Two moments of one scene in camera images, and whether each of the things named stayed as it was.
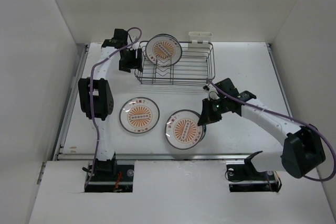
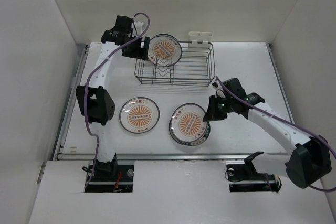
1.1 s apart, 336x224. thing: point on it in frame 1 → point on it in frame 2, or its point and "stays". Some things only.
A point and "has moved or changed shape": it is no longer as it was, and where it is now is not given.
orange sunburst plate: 181,129 has moved or changed shape
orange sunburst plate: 139,115 stays
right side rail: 280,78 stays
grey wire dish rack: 195,65 stays
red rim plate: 164,50 stays
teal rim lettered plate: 204,127 → 199,142
